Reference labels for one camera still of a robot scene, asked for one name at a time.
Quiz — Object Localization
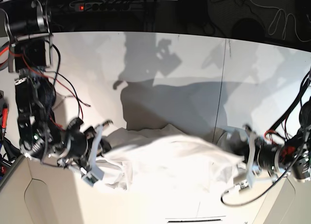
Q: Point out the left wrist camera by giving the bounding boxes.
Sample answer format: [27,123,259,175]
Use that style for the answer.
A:
[234,179,250,190]

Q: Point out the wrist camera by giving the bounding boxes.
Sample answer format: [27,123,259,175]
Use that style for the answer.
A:
[234,179,250,190]
[82,172,104,187]

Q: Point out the black power strip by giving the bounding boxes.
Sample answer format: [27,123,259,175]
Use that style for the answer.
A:
[69,2,131,12]

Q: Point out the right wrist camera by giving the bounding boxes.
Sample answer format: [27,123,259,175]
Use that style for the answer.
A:
[82,172,104,187]

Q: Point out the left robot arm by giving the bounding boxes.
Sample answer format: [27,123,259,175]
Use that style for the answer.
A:
[234,72,311,189]

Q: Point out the white t-shirt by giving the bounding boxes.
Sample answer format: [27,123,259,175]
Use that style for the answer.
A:
[96,124,242,193]

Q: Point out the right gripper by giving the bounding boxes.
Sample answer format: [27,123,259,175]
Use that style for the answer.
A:
[57,118,113,177]

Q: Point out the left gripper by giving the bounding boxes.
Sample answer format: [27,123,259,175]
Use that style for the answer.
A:
[233,124,285,188]

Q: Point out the right braided cable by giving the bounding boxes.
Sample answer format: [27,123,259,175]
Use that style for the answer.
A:
[220,165,292,207]

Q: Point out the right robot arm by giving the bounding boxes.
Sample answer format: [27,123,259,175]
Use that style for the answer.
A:
[0,0,110,185]

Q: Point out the orange grey pliers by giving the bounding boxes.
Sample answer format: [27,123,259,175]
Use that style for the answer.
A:
[0,41,9,71]

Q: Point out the white cable on floor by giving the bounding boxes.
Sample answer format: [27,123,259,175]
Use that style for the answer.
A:
[239,0,311,43]

